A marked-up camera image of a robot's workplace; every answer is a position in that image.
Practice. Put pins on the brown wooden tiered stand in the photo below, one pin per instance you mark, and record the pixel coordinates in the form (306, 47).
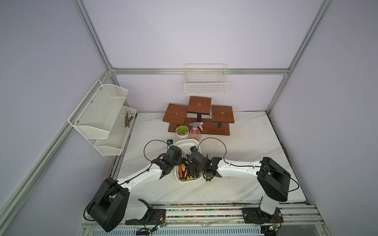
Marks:
(215, 119)

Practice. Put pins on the brown twigs on shelf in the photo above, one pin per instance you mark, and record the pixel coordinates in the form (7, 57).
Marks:
(128, 120)

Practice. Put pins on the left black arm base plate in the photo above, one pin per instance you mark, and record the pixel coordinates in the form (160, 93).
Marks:
(143, 212)

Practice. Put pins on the aluminium cage frame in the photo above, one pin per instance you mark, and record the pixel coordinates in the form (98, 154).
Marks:
(20, 196)

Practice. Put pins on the white wire wall basket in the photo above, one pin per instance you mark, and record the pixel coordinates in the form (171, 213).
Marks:
(205, 79)

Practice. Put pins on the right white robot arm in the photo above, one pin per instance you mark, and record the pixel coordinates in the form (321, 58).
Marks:
(272, 177)

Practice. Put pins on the small potted green plant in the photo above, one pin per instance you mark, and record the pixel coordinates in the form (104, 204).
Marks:
(182, 132)

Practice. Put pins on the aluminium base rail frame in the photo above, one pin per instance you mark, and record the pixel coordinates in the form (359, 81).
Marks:
(218, 220)

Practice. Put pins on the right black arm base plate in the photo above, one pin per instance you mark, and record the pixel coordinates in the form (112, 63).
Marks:
(254, 215)

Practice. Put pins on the pink spray bottle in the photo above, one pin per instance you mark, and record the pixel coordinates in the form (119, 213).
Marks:
(195, 132)

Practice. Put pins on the white mesh shelf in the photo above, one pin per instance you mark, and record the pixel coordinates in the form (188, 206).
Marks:
(114, 144)
(97, 112)

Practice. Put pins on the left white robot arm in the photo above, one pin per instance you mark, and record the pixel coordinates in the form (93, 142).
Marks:
(110, 203)

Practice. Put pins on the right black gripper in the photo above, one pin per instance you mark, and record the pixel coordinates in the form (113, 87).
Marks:
(194, 171)

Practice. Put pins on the upper white mesh shelf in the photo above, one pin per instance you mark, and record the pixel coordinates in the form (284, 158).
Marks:
(97, 112)

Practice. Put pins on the white plastic storage box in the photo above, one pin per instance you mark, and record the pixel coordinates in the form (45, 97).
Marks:
(186, 172)

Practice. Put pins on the lower white mesh shelf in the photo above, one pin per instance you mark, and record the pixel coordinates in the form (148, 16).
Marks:
(114, 144)

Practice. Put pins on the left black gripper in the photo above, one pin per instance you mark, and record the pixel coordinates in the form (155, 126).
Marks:
(178, 160)

